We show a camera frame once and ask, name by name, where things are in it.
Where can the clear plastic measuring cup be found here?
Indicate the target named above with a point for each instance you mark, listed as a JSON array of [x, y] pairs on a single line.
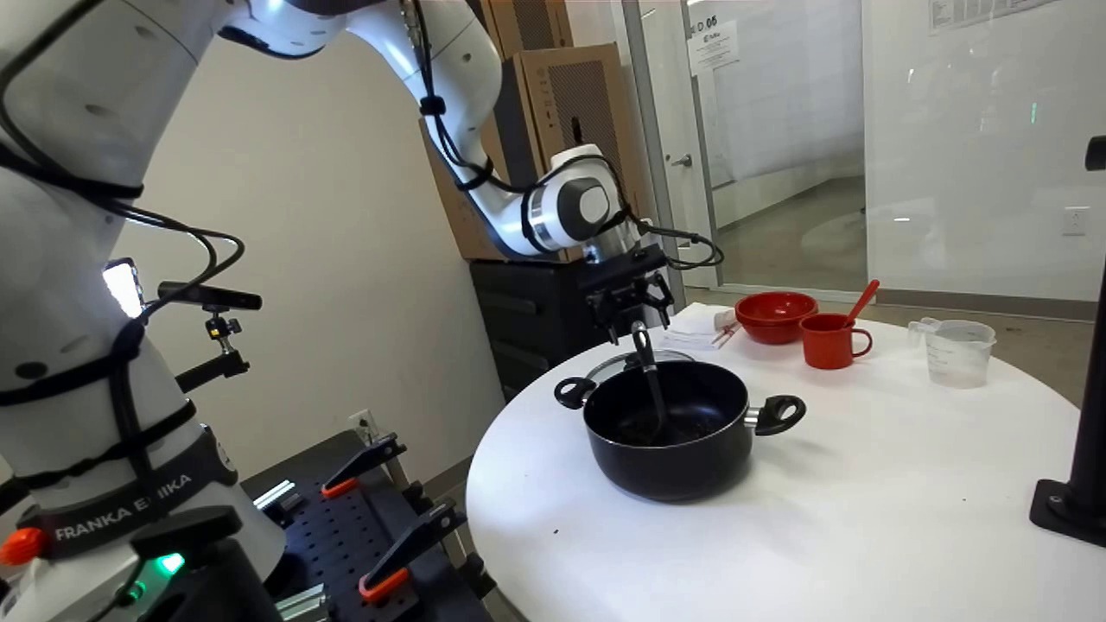
[[959, 353]]

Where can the black perforated work table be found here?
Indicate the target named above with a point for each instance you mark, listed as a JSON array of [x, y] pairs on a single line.
[[333, 540]]

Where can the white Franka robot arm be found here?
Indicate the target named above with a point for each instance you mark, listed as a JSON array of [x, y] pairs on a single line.
[[81, 228]]

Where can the red spoon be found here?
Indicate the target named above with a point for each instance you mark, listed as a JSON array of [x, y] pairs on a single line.
[[866, 297]]

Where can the white printed paper notice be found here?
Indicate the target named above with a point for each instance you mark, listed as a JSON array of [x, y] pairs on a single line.
[[715, 44]]

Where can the red mug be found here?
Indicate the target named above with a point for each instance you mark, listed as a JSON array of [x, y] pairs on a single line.
[[828, 343]]

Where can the black clamp with orange tip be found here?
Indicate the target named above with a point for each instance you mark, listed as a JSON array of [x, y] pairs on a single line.
[[356, 467], [404, 559]]

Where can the black cooking pot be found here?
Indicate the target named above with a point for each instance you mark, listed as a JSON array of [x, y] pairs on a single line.
[[675, 454]]

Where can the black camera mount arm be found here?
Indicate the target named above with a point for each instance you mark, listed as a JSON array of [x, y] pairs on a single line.
[[211, 297]]

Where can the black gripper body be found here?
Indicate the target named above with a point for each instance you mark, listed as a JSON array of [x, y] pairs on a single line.
[[627, 289]]

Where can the brown cardboard box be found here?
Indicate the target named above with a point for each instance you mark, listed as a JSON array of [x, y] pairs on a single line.
[[575, 104]]

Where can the black ladle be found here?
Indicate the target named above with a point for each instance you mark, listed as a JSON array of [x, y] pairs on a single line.
[[654, 399]]

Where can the black cabinet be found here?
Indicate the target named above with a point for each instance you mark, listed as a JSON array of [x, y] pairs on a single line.
[[530, 323]]

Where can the red bowl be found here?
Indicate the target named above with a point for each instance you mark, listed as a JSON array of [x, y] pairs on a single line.
[[777, 315]]

